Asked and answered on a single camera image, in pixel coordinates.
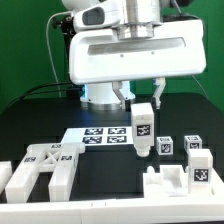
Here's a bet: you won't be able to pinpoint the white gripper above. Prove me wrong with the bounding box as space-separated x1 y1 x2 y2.
69 20 206 110

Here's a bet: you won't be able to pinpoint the white chair seat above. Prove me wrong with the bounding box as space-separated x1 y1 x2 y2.
143 164 214 200

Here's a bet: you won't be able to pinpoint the white chair back frame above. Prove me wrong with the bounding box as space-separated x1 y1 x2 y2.
5 142 85 203

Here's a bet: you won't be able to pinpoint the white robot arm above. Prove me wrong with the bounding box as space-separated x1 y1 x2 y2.
61 0 206 109

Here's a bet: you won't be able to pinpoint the white tag sheet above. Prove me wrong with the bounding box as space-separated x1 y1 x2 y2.
61 126 133 146

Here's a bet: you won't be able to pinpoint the white tagged cube left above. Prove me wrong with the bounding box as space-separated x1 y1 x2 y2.
156 136 173 155

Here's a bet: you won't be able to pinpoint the white tagged cube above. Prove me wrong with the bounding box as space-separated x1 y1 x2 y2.
156 136 173 155
184 135 202 152

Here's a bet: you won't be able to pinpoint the white tagged cube right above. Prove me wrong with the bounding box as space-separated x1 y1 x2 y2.
184 135 202 152

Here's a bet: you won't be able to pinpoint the white obstacle fence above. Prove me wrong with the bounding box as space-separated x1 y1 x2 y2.
0 168 224 224

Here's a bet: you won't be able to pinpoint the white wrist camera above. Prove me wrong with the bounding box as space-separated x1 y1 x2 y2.
73 0 120 31

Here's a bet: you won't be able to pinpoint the black camera stand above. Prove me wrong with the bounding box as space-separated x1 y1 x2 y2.
51 14 76 98

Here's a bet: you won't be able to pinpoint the black cables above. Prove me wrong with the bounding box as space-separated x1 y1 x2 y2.
4 81 84 109

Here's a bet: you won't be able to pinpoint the white camera cable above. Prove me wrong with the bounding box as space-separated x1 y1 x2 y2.
45 11 73 99

